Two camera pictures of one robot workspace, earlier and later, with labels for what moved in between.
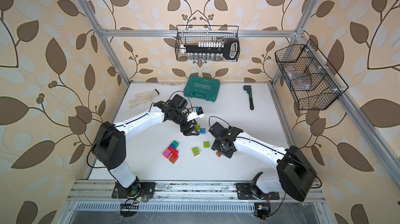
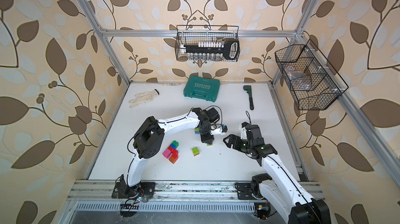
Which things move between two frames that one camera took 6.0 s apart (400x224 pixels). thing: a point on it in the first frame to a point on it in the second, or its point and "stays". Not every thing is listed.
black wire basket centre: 207,43 stays
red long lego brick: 175,152 stays
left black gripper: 187,132 to 208,140
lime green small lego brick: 196,151 stays
